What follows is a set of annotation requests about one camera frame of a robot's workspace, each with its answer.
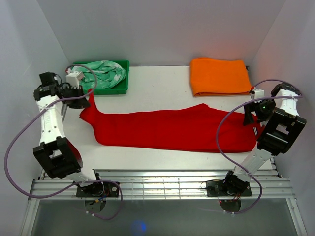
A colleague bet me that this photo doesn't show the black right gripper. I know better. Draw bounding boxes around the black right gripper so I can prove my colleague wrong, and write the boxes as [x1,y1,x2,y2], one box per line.
[243,99,277,126]

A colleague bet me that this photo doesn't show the red trousers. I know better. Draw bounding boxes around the red trousers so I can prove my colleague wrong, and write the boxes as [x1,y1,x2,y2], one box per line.
[79,95,261,153]

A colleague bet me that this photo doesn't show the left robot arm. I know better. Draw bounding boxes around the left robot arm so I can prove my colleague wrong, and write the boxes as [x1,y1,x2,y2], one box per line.
[33,71,104,197]

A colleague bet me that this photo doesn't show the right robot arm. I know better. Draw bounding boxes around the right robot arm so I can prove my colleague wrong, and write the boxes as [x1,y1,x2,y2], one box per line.
[222,82,307,195]

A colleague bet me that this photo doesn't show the green white patterned trousers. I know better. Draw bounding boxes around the green white patterned trousers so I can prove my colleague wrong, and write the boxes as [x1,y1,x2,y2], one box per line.
[68,60,126,90]

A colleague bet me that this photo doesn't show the folded orange trousers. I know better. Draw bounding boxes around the folded orange trousers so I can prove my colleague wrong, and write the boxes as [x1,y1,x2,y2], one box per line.
[189,58,252,97]

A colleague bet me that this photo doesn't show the green plastic bin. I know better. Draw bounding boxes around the green plastic bin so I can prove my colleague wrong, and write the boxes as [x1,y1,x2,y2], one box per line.
[66,59,129,96]

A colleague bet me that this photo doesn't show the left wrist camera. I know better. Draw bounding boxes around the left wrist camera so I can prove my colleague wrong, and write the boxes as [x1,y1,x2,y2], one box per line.
[66,71,84,89]

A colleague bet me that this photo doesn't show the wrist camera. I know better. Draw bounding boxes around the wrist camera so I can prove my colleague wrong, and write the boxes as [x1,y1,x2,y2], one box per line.
[249,87,265,103]
[66,71,84,89]

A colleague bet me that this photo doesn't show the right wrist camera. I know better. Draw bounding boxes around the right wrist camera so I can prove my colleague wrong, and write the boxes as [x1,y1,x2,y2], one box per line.
[249,87,265,103]

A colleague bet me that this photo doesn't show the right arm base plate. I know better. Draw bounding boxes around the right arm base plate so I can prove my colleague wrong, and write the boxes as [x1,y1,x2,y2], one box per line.
[206,180,252,197]

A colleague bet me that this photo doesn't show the aluminium frame rail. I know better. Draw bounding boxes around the aluminium frame rail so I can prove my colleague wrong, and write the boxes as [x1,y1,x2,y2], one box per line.
[19,94,308,236]

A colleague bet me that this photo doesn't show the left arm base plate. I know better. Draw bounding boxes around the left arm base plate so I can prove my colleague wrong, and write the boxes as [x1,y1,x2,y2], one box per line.
[75,181,120,198]

